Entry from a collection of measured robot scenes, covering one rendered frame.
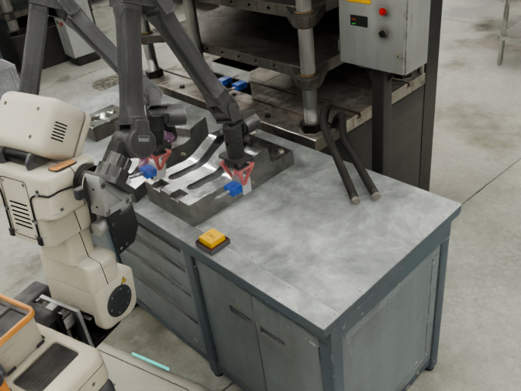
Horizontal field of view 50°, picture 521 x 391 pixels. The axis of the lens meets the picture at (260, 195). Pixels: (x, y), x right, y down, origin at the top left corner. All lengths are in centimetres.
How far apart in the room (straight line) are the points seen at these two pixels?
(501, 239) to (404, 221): 134
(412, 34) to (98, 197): 126
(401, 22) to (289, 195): 72
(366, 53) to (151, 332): 156
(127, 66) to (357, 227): 86
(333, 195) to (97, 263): 82
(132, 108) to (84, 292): 59
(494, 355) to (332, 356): 104
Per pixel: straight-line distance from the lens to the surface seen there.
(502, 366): 251
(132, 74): 149
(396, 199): 193
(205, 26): 309
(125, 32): 150
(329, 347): 162
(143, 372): 218
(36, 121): 149
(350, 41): 225
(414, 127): 300
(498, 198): 342
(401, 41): 211
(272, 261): 169
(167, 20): 157
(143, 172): 192
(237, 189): 177
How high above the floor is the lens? 190
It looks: 34 degrees down
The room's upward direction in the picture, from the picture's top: 8 degrees counter-clockwise
